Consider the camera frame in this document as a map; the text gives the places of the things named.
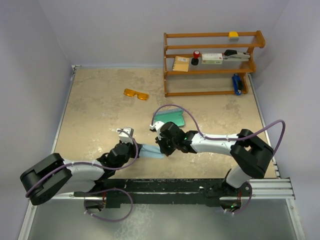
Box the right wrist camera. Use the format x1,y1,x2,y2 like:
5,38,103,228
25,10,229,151
149,121,165,132

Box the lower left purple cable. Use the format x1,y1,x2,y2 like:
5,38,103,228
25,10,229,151
83,187,134,222

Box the blue black scissors tool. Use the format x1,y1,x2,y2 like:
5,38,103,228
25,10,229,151
231,73,244,96

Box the red black stamp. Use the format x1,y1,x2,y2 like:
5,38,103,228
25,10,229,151
191,50,201,66

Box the wooden shelf rack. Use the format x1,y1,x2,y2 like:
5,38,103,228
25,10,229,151
163,30,266,97

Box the spiral brown notebook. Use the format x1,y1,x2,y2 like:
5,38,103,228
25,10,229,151
172,56,190,73

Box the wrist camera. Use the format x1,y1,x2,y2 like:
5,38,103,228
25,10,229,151
116,127,134,144
149,121,165,132

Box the light blue cleaning cloth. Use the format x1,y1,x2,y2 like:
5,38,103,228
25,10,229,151
139,144,165,159

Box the white red box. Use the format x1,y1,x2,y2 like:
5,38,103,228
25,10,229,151
201,53,223,65

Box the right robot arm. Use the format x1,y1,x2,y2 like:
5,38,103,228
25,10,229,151
149,121,274,196

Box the grey glasses case green lining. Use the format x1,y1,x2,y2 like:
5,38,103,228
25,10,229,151
152,108,185,127

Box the orange sunglasses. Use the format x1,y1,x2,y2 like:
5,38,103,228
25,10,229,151
123,88,149,101

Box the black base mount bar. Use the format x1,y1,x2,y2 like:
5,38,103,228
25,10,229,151
74,178,252,209

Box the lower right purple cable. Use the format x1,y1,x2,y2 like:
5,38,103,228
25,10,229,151
223,182,253,216

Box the black white stapler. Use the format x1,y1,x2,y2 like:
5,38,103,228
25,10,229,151
223,49,251,62

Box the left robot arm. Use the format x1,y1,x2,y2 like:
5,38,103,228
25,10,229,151
20,142,143,206

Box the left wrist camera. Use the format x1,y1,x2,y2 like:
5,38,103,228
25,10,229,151
116,127,134,144

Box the yellow grey sponge block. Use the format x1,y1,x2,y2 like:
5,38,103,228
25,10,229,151
228,31,239,41

